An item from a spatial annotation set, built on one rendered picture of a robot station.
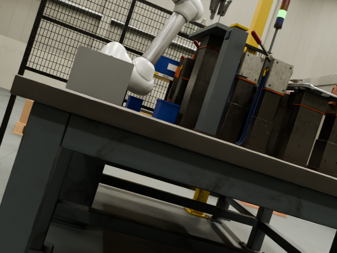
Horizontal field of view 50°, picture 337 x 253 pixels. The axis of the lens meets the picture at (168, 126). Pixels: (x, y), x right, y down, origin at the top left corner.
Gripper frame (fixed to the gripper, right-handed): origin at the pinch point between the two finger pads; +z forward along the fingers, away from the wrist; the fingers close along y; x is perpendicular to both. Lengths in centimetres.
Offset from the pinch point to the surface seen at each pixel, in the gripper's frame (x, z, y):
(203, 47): -10.2, 17.6, -8.8
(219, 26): -26.3, 10.9, -16.5
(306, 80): 281, -96, 468
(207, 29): -15.9, 11.1, -14.2
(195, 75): -11.6, 31.0, -9.4
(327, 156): -64, 49, 28
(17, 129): 298, 120, 2
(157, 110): -7, 52, -20
